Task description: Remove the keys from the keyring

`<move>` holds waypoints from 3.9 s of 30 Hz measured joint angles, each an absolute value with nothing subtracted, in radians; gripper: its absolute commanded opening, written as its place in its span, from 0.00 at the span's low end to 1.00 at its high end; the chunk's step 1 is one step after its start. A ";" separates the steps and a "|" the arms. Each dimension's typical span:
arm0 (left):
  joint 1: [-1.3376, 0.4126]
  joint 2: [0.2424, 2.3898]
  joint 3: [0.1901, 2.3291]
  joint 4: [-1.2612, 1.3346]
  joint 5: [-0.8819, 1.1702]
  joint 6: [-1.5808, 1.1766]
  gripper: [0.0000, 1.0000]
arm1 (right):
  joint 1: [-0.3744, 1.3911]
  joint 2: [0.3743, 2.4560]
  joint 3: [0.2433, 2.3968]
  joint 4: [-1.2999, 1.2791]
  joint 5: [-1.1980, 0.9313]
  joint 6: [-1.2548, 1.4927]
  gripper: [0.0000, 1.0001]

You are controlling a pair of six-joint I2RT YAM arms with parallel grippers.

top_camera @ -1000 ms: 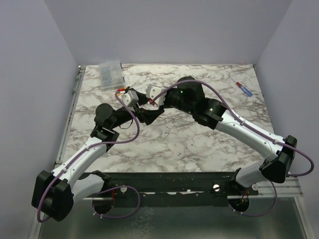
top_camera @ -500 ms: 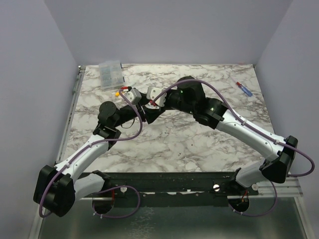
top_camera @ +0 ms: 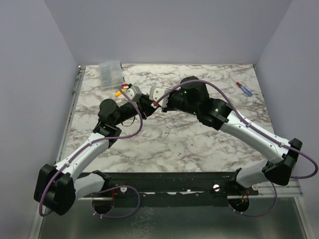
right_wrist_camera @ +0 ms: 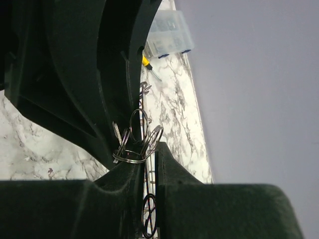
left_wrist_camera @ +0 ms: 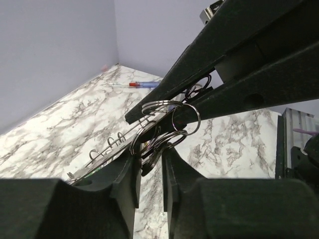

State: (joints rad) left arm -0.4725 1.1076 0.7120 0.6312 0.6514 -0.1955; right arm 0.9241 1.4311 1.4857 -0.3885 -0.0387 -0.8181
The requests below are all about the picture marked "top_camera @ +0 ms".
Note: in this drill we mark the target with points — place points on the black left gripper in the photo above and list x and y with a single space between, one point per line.
146 105

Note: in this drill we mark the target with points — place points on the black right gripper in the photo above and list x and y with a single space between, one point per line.
165 102

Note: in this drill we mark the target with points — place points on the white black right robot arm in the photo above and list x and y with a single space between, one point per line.
281 155

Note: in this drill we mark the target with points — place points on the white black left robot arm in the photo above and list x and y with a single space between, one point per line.
60 185

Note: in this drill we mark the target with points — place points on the clear plastic parts box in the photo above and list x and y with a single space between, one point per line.
111 74

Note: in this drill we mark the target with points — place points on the red blue screwdriver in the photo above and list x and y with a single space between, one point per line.
243 88

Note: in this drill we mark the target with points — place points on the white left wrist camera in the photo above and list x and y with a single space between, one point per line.
134 93

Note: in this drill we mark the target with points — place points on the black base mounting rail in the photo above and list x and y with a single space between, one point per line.
175 189

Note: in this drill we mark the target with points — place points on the aluminium extrusion frame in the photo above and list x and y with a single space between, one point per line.
37 222

